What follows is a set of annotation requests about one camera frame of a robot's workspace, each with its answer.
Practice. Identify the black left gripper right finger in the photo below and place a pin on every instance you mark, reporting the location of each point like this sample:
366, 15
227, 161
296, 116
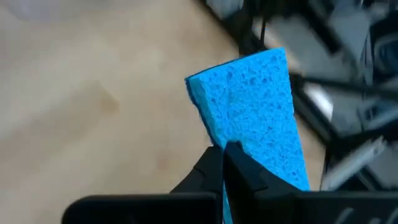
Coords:
255, 193

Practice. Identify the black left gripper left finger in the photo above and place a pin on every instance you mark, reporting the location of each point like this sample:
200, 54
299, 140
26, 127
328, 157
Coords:
199, 186

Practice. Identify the blue cellulose sponge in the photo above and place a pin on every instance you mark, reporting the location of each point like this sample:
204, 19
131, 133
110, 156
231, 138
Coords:
248, 109

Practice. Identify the black aluminium table frame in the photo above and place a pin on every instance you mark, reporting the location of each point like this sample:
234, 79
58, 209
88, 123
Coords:
248, 31

